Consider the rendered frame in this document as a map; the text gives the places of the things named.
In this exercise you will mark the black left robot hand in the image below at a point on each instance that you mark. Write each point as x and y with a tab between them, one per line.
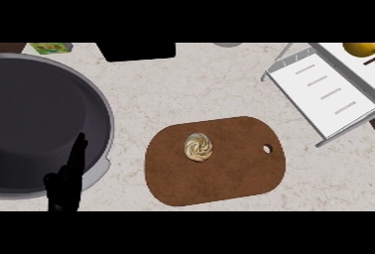
68	185

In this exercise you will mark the brown wooden cutting board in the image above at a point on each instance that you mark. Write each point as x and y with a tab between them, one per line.
214	172

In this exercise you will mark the white tiered basket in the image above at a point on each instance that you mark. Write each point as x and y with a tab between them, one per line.
325	89

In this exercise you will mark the yellow lemon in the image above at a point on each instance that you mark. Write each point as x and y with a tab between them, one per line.
360	48

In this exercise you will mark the large grey pot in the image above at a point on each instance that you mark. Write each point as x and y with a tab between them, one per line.
43	122

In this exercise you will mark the cream swirled cupcake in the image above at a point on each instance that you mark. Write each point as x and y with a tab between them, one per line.
198	147

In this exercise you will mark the green box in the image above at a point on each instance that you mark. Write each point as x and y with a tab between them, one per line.
49	48

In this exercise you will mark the black appliance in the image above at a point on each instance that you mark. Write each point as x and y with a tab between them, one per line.
139	51

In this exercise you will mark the brown wooden object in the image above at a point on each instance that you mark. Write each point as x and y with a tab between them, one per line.
10	47

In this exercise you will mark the grey round object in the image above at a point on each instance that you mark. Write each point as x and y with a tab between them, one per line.
227	44

